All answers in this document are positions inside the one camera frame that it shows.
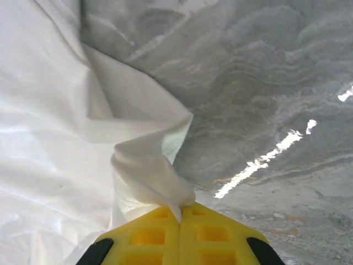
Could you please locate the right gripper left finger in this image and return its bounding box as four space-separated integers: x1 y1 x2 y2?
79 206 181 265

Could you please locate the white t-shirt with red print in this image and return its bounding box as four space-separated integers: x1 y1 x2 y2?
0 0 197 265

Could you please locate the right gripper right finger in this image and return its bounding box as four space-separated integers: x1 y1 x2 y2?
179 203 286 265

